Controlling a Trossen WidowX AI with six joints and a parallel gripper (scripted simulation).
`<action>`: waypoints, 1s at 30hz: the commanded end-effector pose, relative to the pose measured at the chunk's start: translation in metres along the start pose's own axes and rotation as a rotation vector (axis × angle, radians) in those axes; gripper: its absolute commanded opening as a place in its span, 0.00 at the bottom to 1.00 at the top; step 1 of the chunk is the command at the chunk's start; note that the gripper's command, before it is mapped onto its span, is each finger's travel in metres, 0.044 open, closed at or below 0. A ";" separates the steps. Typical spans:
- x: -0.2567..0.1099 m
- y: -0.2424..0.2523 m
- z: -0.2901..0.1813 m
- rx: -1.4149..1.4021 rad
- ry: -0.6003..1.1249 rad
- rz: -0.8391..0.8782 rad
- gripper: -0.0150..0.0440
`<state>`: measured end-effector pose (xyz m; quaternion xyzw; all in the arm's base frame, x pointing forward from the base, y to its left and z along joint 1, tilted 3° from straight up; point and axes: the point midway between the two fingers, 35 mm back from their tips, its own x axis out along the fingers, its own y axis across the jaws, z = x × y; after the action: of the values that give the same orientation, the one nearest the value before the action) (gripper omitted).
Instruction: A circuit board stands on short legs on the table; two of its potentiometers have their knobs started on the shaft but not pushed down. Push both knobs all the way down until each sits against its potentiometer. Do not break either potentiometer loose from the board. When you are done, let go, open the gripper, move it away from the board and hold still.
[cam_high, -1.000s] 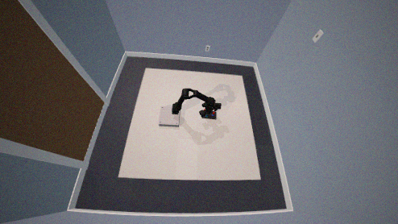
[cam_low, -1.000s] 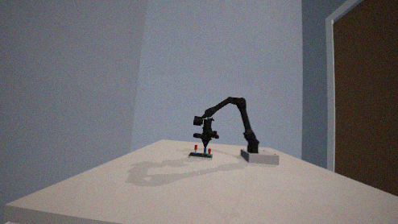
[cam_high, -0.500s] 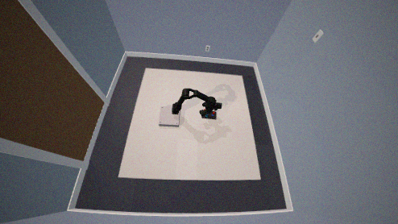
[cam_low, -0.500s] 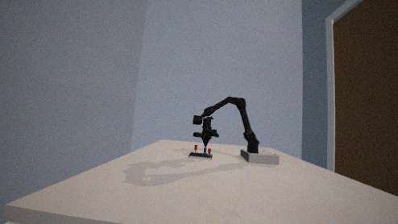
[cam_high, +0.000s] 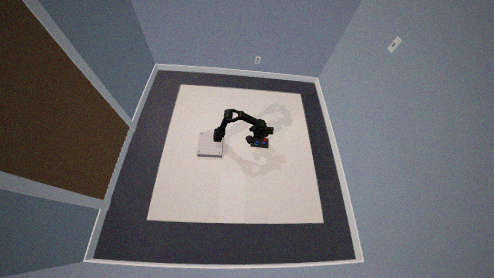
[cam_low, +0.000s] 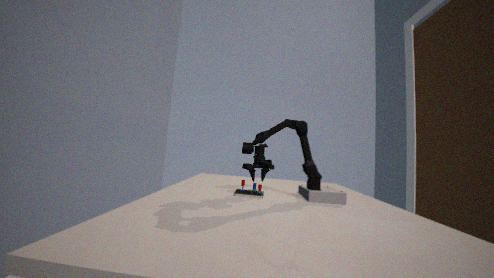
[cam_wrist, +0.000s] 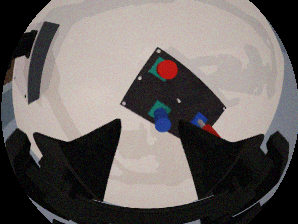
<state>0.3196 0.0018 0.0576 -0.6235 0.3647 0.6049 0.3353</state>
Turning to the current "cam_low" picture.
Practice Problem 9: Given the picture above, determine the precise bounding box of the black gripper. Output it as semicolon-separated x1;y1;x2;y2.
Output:
242;154;274;182

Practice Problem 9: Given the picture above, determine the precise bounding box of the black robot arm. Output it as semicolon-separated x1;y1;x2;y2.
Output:
242;119;322;191

